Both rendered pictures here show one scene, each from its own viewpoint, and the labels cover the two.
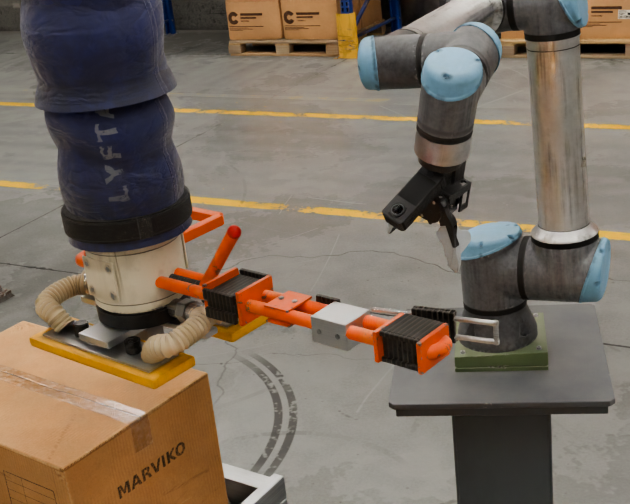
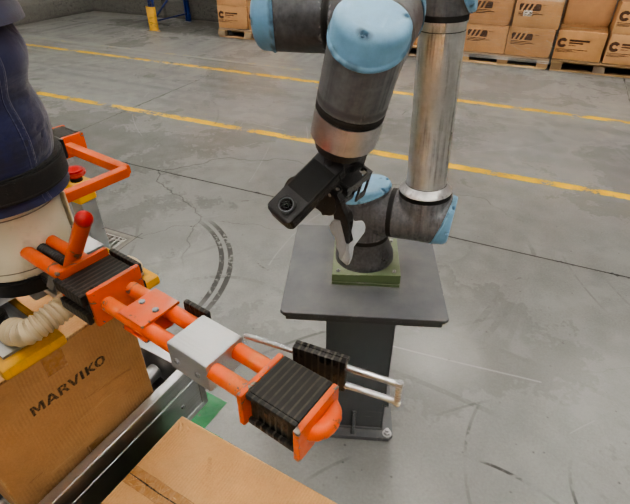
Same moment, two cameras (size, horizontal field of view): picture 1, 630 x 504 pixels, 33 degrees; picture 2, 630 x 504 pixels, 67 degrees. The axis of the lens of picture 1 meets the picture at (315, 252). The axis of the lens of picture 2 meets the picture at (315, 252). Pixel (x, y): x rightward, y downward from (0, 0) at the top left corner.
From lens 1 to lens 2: 1.09 m
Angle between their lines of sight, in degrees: 14
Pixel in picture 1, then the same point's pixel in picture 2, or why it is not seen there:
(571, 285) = (426, 232)
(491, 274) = (365, 217)
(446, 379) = (324, 290)
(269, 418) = (215, 265)
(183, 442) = (102, 355)
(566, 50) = (455, 34)
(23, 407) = not seen: outside the picture
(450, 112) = (363, 89)
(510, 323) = (375, 252)
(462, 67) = (386, 23)
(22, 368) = not seen: outside the picture
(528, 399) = (385, 315)
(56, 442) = not seen: outside the picture
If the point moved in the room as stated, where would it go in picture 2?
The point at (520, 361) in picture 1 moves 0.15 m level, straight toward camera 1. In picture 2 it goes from (380, 280) to (380, 312)
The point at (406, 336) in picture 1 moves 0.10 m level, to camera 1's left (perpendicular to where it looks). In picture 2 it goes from (280, 411) to (181, 420)
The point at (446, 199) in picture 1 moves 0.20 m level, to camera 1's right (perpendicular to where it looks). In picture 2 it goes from (343, 191) to (478, 184)
